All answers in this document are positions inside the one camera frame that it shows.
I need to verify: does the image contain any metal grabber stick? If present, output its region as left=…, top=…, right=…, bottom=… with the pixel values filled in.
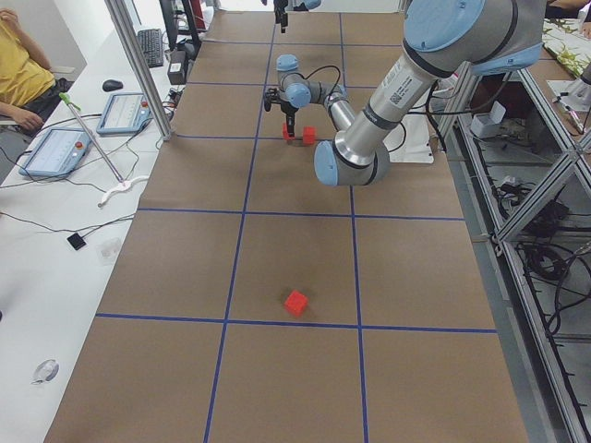
left=59, top=92, right=149, bottom=208

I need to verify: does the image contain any black monitor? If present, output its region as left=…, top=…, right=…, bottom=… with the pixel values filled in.
left=159, top=0, right=203, bottom=54

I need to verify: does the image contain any small black square pad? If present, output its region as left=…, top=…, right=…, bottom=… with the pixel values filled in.
left=66, top=233, right=87, bottom=251

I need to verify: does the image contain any person in yellow shirt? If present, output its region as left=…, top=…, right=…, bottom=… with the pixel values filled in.
left=1, top=8, right=73, bottom=136

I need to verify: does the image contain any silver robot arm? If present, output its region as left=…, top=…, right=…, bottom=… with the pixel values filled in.
left=263, top=1, right=545, bottom=186
left=272, top=0, right=321, bottom=33

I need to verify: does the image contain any black box device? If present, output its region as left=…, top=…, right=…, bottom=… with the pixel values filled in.
left=167, top=50, right=188, bottom=86

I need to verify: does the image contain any far teach pendant tablet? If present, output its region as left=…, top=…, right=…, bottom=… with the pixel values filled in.
left=96, top=92, right=151, bottom=137

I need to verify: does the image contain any red block placed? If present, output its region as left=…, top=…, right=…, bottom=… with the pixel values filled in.
left=302, top=126, right=316, bottom=145
left=283, top=290, right=308, bottom=317
left=282, top=123, right=296, bottom=141

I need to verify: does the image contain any near teach pendant tablet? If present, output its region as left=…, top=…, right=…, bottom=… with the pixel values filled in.
left=18, top=128, right=91, bottom=178

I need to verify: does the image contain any clear tape roll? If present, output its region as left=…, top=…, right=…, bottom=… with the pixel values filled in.
left=31, top=359, right=60, bottom=385

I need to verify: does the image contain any aluminium side frame rack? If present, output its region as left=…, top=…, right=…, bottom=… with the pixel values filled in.
left=439, top=58, right=590, bottom=442

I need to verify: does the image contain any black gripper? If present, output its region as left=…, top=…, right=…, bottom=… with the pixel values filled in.
left=273, top=0, right=289, bottom=33
left=280, top=101, right=298, bottom=133

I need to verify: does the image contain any teach pendant tablet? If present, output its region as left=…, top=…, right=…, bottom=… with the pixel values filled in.
left=18, top=128, right=91, bottom=178
left=96, top=92, right=151, bottom=137

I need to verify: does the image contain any black computer mouse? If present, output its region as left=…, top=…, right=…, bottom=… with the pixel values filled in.
left=102, top=79, right=124, bottom=92

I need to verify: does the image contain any black computer keyboard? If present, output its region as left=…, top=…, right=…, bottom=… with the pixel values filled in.
left=137, top=29, right=164, bottom=68

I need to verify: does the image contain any brown paper table mat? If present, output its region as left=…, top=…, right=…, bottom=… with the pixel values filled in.
left=46, top=13, right=527, bottom=442

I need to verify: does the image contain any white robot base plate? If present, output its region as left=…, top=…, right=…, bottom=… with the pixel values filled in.
left=383, top=114, right=434, bottom=164

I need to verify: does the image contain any aluminium frame post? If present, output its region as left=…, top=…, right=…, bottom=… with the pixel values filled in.
left=104, top=0, right=172, bottom=141

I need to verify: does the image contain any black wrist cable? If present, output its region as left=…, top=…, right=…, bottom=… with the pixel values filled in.
left=295, top=66, right=345, bottom=101

